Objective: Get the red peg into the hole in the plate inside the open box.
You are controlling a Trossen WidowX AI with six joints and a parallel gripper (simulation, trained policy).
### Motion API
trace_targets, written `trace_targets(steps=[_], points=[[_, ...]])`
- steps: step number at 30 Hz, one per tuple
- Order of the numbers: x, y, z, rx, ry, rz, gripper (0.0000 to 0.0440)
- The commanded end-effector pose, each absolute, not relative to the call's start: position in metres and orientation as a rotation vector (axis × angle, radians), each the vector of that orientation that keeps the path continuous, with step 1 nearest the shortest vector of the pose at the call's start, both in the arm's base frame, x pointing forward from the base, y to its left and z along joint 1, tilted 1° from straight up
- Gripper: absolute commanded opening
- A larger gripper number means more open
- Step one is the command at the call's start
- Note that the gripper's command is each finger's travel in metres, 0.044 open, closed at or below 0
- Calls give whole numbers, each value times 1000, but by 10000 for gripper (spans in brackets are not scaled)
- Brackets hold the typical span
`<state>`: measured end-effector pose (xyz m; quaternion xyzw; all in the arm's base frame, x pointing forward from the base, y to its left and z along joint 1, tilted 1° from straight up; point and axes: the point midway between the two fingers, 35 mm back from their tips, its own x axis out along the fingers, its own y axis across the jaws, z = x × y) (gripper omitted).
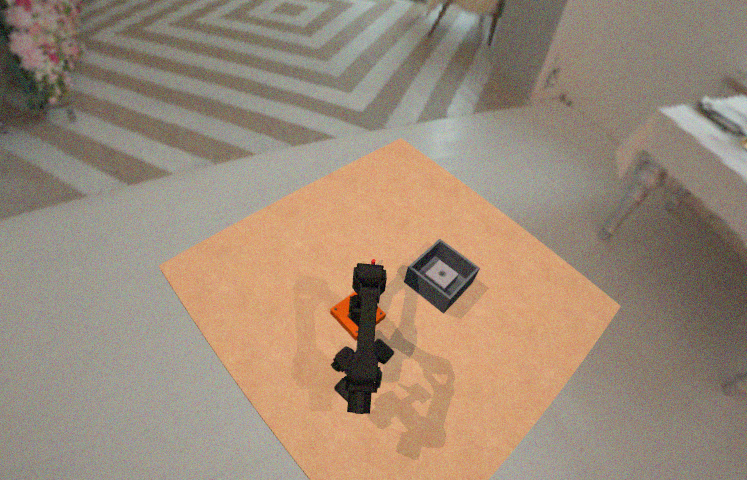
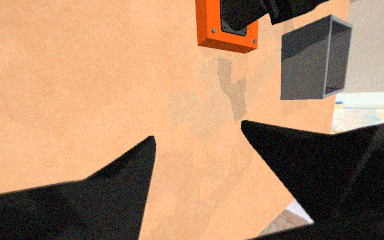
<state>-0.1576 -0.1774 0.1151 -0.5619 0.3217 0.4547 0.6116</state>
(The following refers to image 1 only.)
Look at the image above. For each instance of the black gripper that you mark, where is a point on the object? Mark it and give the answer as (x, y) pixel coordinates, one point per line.
(383, 353)

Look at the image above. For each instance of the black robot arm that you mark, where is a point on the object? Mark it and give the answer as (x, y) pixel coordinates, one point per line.
(361, 366)

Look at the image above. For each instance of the white square plate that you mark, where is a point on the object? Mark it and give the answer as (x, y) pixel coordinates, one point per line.
(441, 276)

